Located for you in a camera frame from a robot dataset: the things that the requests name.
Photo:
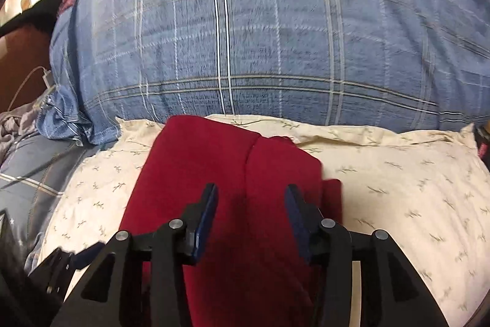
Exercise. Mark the blue plaid bed sheet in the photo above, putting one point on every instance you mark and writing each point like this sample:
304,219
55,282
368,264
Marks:
34,173

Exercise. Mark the cream leaf-print pillow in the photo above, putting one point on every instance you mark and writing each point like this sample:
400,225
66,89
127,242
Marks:
402,189

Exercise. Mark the grey crumpled cloth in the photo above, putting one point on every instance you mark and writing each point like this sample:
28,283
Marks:
15,124

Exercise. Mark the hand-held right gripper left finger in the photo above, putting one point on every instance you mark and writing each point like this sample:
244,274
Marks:
205,223

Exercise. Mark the red garment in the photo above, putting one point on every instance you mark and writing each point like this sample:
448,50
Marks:
237,173

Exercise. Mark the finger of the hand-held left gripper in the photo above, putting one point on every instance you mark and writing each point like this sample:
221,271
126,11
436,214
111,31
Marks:
88,255

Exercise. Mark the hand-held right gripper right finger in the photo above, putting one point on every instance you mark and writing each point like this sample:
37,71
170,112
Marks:
298,231

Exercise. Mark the brown wooden headboard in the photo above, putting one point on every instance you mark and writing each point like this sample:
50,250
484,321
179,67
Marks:
23,55

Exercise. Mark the black cloth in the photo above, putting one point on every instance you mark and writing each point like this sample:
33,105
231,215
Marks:
42,13

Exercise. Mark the colourful patterned cloth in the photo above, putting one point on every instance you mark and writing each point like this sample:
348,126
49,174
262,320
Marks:
483,137

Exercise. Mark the blue plaid pillow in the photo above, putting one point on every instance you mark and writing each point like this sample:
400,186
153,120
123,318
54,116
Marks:
287,43

